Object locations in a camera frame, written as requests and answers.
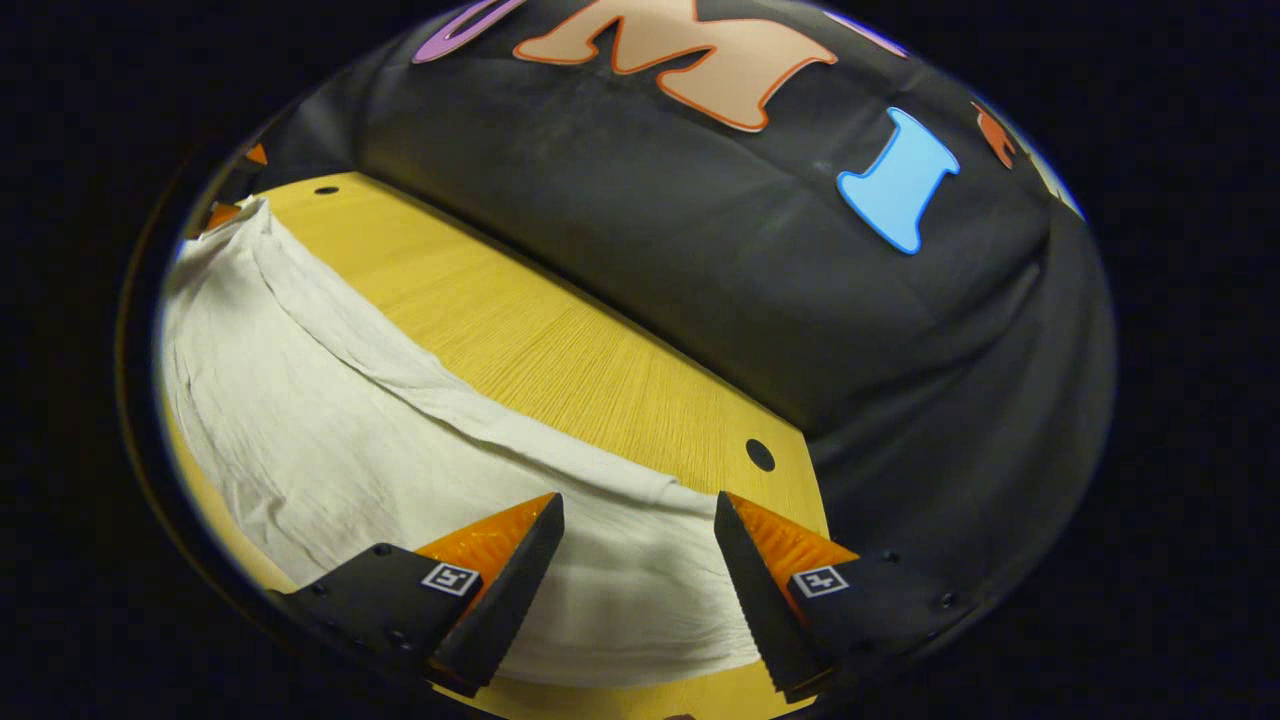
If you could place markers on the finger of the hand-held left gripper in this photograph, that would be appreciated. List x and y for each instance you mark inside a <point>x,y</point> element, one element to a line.
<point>257,155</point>
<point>222,216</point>

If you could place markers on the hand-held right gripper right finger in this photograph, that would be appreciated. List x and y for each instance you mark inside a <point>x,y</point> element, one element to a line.
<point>760,600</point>

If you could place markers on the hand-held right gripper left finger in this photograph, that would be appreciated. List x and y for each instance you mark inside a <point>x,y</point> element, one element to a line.
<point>510,600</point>

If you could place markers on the white jeans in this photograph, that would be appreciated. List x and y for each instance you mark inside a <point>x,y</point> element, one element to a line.
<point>350,450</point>

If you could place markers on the black backdrop cloth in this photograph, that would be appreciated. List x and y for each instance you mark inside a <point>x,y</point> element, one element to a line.
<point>700,250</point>

